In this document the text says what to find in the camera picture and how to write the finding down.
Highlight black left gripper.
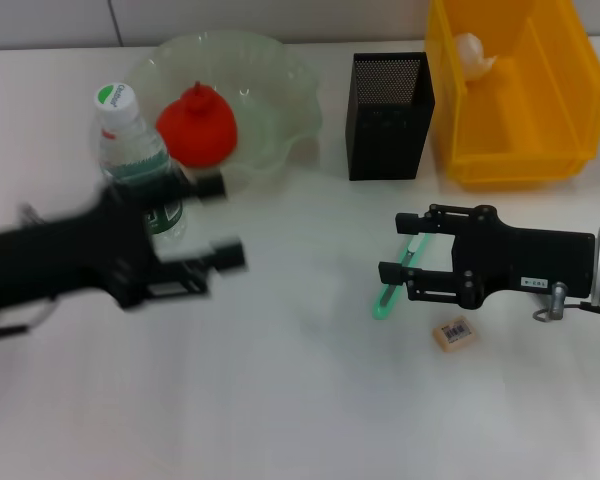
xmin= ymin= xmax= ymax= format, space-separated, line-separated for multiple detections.
xmin=0 ymin=171 xmax=230 ymax=312

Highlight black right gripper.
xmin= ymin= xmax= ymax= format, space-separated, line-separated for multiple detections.
xmin=377 ymin=202 xmax=598 ymax=311

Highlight green utility knife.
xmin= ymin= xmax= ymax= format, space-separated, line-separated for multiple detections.
xmin=370 ymin=233 xmax=431 ymax=321

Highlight red-orange toy fruit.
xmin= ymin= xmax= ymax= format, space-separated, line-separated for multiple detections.
xmin=155 ymin=80 xmax=240 ymax=169

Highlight clear water bottle green label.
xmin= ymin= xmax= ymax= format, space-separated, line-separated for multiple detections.
xmin=90 ymin=82 xmax=189 ymax=251

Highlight beige eraser with barcode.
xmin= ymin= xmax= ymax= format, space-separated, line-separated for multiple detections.
xmin=432 ymin=323 xmax=480 ymax=354

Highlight pale green glass fruit plate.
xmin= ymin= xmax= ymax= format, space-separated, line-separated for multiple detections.
xmin=129 ymin=30 xmax=324 ymax=191

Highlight black mesh pen holder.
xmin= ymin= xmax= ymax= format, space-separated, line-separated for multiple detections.
xmin=344 ymin=52 xmax=437 ymax=181

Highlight yellow plastic storage bin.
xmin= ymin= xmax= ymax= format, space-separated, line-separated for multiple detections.
xmin=424 ymin=0 xmax=600 ymax=191

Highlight right gripper cable with plug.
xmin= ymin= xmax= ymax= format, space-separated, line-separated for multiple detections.
xmin=532 ymin=282 xmax=600 ymax=324

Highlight gripper cable with plug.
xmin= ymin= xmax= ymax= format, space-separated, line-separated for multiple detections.
xmin=532 ymin=282 xmax=600 ymax=324
xmin=0 ymin=202 xmax=56 ymax=341

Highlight left gripper cable with plug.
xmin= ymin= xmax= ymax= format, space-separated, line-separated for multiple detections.
xmin=0 ymin=202 xmax=56 ymax=341

